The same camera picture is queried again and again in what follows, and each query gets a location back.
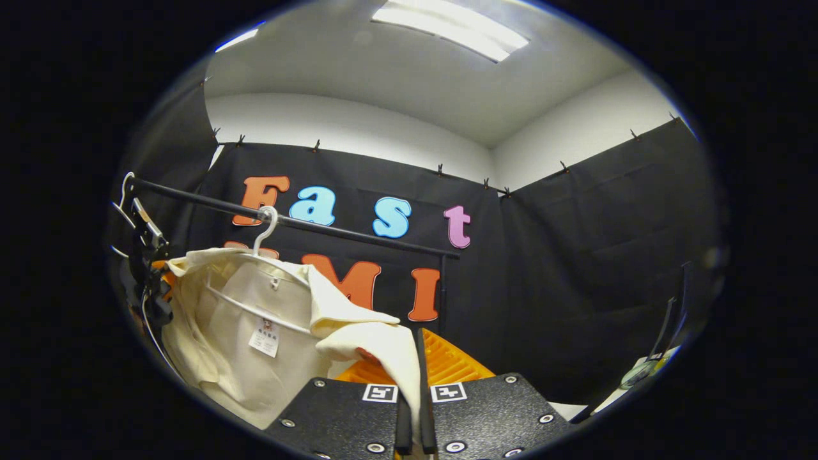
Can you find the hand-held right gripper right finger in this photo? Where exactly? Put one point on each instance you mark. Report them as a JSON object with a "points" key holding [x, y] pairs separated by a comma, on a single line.
{"points": [[424, 409]]}

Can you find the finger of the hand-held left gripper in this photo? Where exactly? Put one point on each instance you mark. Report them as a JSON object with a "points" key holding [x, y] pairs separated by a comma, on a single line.
{"points": [[150, 306], [150, 227]]}

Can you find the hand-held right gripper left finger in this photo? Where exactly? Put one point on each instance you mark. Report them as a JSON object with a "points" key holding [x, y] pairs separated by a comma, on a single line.
{"points": [[339, 415]]}

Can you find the cream button shirt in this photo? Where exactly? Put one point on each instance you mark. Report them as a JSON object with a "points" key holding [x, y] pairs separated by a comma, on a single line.
{"points": [[223, 345]]}

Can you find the white clothes hanger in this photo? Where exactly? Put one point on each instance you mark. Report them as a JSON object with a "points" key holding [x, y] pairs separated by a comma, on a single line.
{"points": [[275, 222], [123, 189]]}

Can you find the row of black clips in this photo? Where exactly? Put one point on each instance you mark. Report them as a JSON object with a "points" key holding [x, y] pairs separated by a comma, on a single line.
{"points": [[316, 147]]}

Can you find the white side table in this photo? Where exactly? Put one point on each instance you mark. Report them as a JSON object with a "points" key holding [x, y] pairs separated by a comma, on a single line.
{"points": [[613, 399]]}

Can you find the ceiling light panel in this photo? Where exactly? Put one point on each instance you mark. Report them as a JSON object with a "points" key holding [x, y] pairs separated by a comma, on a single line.
{"points": [[236, 39], [460, 29]]}

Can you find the black backdrop cloth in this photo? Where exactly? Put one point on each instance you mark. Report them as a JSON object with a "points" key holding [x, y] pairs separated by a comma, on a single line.
{"points": [[575, 268]]}

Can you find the clear round container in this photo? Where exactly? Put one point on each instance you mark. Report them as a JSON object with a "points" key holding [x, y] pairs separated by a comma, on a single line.
{"points": [[639, 374]]}

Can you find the computer monitor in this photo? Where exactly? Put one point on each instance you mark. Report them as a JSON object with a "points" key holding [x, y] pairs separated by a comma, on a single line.
{"points": [[669, 319]]}

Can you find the black clothes rail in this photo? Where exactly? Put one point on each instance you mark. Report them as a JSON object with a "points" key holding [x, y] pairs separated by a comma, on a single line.
{"points": [[319, 229]]}

